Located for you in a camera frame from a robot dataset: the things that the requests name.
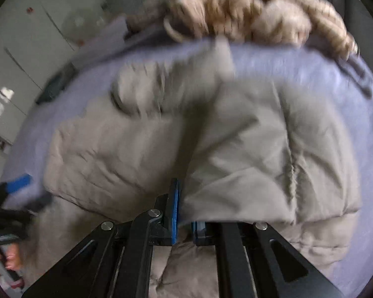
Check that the purple fleece blanket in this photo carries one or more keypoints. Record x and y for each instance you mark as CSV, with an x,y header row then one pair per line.
x,y
298,65

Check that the white round object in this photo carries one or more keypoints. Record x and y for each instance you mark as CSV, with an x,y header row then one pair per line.
x,y
79,23

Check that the beige padded jacket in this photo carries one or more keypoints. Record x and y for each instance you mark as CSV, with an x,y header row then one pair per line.
x,y
236,146

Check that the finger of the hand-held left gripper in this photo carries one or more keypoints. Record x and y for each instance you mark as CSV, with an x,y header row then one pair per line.
x,y
17,183
39,201

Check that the person's left hand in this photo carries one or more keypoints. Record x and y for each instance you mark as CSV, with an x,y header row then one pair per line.
x,y
11,259

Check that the beige patterned cloth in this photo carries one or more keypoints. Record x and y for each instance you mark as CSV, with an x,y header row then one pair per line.
x,y
236,6

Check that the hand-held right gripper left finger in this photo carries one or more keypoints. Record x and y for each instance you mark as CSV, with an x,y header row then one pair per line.
x,y
174,212

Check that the white wardrobe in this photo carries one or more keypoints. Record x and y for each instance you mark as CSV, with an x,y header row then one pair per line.
x,y
25,68

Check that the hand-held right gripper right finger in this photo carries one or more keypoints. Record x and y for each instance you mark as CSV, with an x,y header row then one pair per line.
x,y
199,230

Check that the dark brown cloth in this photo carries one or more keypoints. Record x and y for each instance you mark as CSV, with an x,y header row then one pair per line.
x,y
146,14

